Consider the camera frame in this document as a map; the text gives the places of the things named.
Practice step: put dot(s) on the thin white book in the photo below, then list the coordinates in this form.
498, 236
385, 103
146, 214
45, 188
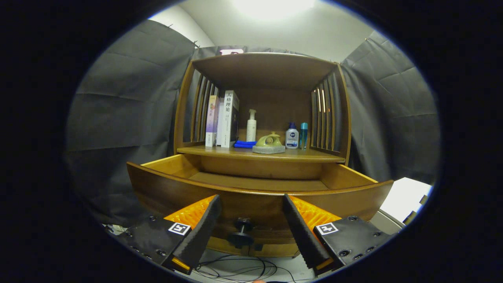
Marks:
220, 122

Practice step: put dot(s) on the green scrubbing brush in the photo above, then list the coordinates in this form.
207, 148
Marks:
269, 149

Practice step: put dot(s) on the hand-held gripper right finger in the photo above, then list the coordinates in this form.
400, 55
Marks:
302, 236

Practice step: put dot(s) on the blue folded cloth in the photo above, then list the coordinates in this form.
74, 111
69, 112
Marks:
243, 144

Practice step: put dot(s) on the thick white book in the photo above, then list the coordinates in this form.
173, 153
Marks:
226, 122

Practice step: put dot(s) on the wooden cabinet door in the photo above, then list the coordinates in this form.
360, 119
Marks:
222, 245
279, 249

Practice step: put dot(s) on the wooden cabinet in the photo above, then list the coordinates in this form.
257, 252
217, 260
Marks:
271, 70

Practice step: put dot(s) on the purple book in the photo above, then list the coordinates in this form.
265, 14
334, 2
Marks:
211, 122

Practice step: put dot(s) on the white bottle with blue cap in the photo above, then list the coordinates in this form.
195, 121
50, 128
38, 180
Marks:
292, 139

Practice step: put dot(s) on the wooden drawer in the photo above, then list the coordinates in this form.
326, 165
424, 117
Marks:
165, 192

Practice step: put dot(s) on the wooden countertop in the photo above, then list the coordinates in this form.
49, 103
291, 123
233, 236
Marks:
306, 155

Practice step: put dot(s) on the teal bottle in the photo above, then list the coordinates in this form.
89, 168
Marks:
303, 137

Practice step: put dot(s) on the black drawer knob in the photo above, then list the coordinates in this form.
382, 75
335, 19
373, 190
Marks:
240, 237

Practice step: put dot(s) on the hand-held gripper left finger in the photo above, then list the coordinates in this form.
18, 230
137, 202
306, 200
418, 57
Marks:
202, 232

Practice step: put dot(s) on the white pump bottle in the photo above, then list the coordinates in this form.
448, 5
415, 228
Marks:
251, 129

